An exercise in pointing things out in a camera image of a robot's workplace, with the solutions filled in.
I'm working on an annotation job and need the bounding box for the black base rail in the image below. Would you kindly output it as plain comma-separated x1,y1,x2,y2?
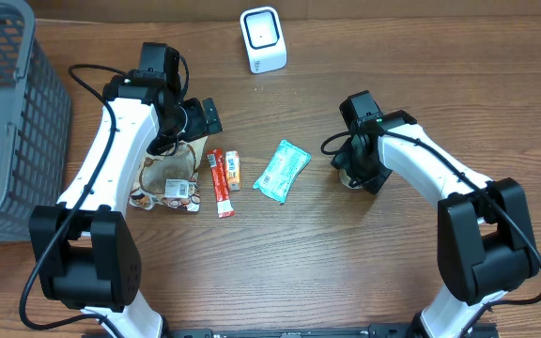
171,322,500,338

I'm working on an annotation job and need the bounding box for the red snack packet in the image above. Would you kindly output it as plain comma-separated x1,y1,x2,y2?
207,148,235,218

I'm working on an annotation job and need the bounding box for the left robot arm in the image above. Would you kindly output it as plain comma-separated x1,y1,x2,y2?
19,42,222,337

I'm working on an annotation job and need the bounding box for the grey plastic mesh basket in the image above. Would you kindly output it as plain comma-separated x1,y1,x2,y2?
0,0,72,242

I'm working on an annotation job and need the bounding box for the white brown snack bag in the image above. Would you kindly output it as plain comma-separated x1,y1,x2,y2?
129,136,208,212

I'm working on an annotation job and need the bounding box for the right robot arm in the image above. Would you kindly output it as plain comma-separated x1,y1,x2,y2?
331,91,541,337

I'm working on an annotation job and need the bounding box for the orange Kleenex tissue pack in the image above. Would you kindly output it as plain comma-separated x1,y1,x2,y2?
224,150,241,192

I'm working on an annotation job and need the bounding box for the teal orange soup packet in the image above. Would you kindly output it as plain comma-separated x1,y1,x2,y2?
253,139,311,204

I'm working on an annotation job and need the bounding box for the green white cup container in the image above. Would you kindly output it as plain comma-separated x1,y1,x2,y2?
338,169,362,190

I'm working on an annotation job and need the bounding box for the white barcode scanner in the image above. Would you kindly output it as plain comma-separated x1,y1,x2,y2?
240,6,287,74

